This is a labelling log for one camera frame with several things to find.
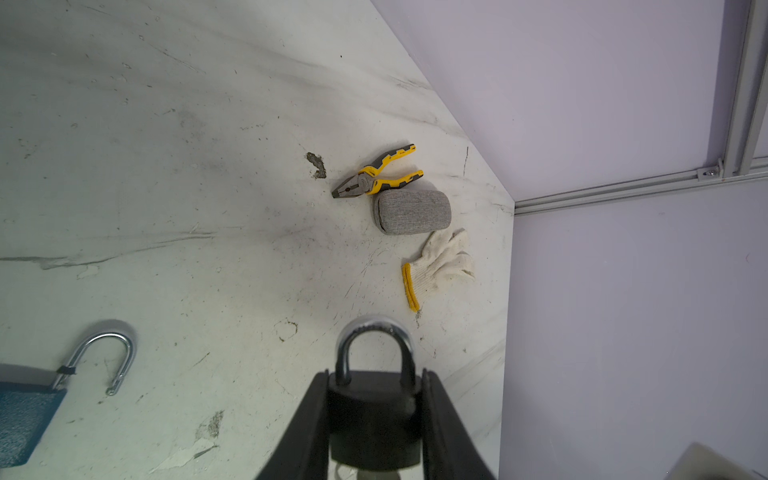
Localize blue padlock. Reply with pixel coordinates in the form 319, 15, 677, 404
1, 331, 137, 469

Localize yellow black pliers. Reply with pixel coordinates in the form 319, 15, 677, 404
331, 144, 424, 199

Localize small dark metal piece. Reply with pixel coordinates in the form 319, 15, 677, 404
305, 152, 327, 179

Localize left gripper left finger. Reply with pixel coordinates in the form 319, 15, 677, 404
257, 371, 330, 480

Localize black padlock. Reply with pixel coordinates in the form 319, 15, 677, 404
328, 315, 422, 472

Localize aluminium frame profile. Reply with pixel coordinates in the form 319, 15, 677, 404
514, 1, 767, 217

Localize key with ring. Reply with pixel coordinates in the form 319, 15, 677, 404
333, 464, 401, 480

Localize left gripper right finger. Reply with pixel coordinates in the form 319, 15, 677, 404
421, 369, 496, 480

